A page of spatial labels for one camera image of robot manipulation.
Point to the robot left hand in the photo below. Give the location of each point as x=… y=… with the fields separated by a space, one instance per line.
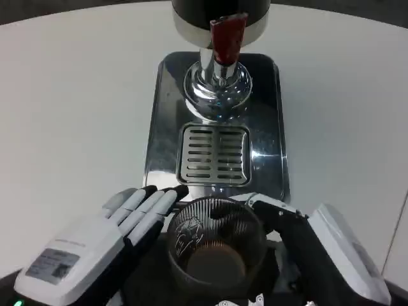
x=86 y=252

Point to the steel drip tray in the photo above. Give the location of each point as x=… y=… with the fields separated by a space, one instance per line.
x=266 y=127

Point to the slotted steel tray grid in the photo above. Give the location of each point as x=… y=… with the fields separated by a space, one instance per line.
x=214 y=154

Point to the black and steel drink dispenser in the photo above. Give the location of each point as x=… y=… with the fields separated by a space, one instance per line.
x=218 y=89

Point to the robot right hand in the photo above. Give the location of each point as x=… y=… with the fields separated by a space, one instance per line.
x=325 y=255

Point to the clear ribbed glass cup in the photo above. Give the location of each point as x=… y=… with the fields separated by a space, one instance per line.
x=216 y=261

